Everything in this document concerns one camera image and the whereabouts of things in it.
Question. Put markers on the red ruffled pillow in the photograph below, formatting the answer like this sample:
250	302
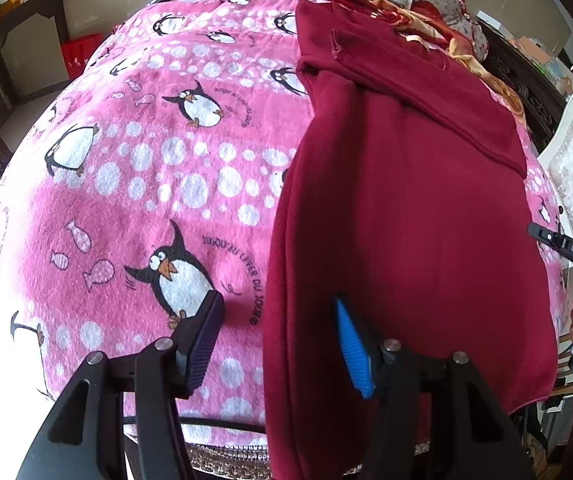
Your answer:
429	10

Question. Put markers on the dark red fleece garment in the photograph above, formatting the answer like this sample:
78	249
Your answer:
406	210

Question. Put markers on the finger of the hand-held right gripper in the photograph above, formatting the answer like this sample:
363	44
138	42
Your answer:
546	235

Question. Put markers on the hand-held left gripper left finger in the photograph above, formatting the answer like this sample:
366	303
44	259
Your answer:
201	345

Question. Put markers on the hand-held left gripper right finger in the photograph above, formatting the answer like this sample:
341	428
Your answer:
354	355

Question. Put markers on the pile of coloured papers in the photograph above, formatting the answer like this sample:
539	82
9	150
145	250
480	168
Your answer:
541	50

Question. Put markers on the pink penguin print blanket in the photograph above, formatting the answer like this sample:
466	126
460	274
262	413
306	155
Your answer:
141	160

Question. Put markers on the red plastic basket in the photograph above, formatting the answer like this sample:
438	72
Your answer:
79	52

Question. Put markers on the dark carved wooden nightstand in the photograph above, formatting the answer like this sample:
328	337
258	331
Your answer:
521	80

